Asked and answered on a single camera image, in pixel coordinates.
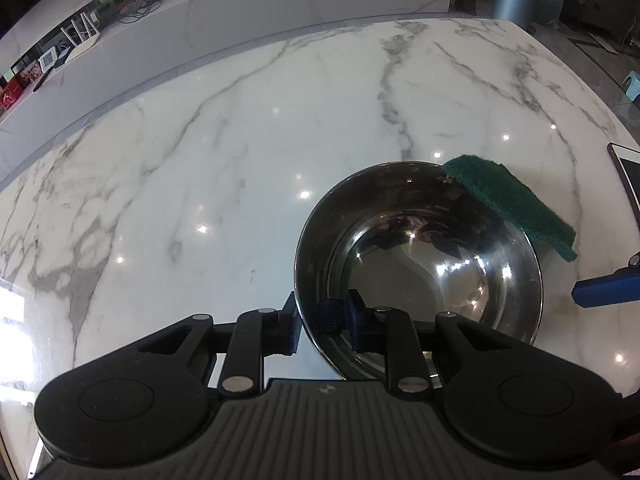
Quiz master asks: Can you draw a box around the white router with antennas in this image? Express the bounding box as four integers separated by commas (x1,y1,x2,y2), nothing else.
61,12,101,64

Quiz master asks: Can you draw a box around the green scouring pad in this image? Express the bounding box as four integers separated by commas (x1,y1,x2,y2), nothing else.
442,155,577,262

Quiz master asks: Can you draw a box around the stainless steel bowl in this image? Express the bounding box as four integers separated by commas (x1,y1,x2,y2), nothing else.
293,160,545,382

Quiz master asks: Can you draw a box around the red gift box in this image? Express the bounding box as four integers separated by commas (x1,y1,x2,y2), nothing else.
0,79,24,112

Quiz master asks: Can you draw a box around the white marble sideboard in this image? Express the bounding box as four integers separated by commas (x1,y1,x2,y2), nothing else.
1,0,450,179

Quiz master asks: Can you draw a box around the small blue stool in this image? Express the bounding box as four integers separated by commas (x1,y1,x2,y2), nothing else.
622,70,640,102

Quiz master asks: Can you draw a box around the white tablet device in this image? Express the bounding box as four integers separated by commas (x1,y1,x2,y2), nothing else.
606,142,640,217

